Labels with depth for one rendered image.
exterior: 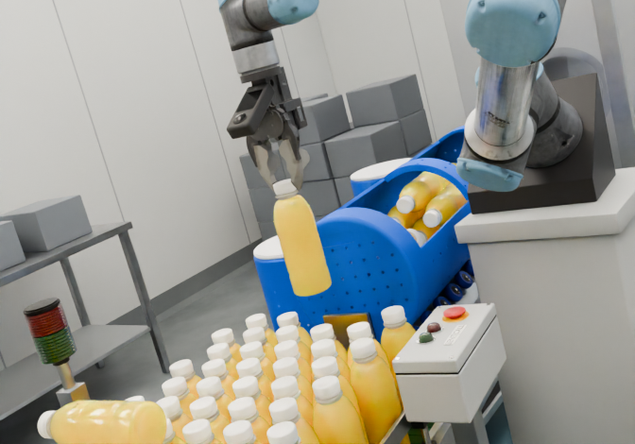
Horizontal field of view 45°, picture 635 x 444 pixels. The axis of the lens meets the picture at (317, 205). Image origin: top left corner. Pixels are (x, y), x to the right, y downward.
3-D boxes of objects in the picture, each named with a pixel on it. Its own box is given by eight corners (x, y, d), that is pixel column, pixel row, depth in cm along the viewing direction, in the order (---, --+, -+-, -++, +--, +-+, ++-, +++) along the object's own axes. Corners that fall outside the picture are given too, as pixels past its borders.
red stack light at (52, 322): (76, 321, 135) (68, 300, 135) (48, 337, 130) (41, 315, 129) (51, 322, 139) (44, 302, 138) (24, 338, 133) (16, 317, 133)
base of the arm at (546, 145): (582, 97, 155) (567, 67, 148) (582, 160, 147) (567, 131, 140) (509, 112, 163) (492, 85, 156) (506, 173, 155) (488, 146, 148)
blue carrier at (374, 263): (539, 207, 221) (511, 112, 217) (437, 343, 148) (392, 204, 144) (448, 224, 236) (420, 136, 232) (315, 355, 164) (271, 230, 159)
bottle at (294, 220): (308, 299, 133) (279, 197, 130) (286, 294, 139) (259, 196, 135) (339, 283, 137) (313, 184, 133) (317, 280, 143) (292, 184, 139)
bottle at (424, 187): (420, 167, 198) (391, 188, 182) (445, 169, 195) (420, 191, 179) (420, 194, 200) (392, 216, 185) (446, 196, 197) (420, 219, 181)
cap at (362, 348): (374, 345, 123) (371, 334, 123) (378, 354, 119) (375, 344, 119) (351, 351, 123) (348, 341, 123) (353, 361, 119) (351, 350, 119)
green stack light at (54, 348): (84, 347, 136) (76, 321, 135) (58, 364, 131) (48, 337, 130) (60, 348, 140) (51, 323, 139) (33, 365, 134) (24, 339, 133)
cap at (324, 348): (325, 361, 122) (322, 350, 122) (308, 358, 125) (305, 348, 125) (341, 350, 125) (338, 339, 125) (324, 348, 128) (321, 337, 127)
